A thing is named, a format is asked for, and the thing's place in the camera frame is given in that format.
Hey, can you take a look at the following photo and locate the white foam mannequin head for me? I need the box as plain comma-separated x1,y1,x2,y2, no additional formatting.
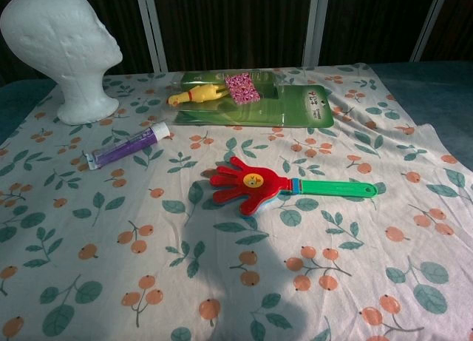
0,0,123,126

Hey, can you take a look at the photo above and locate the yellow rubber chicken toy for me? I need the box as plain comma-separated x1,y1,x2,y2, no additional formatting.
166,82,232,108

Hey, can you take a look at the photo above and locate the white frame post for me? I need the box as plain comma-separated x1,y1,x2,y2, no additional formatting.
133,0,169,75
409,0,455,64
305,0,330,69

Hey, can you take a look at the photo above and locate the red hand-shaped clapper green handle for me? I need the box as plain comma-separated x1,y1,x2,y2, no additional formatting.
209,155,376,217

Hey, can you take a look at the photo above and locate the purple tube white cap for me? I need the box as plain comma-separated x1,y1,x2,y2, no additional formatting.
81,121,171,172

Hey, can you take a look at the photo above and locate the pink patterned square pad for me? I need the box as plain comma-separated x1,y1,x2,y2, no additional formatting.
224,73,262,104

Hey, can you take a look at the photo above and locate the green blister card package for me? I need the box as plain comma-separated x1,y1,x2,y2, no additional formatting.
173,70,336,129

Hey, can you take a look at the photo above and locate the floral fruit print tablecloth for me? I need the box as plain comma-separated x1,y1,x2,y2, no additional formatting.
0,62,473,341

